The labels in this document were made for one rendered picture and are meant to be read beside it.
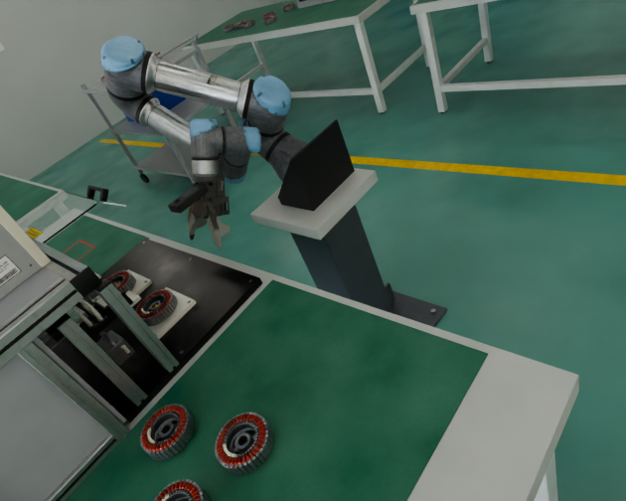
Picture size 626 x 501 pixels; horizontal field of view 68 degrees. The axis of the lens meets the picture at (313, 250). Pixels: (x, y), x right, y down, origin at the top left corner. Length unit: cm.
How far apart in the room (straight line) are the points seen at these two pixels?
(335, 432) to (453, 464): 22
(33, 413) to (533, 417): 91
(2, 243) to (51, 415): 35
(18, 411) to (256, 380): 46
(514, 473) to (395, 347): 32
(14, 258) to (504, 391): 97
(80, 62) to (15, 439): 616
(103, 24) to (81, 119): 125
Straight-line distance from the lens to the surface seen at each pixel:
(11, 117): 668
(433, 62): 341
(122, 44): 150
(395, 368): 97
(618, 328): 198
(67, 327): 106
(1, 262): 111
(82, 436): 116
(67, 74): 690
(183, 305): 134
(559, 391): 92
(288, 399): 101
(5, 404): 107
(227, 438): 99
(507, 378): 93
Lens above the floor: 152
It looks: 36 degrees down
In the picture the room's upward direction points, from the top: 25 degrees counter-clockwise
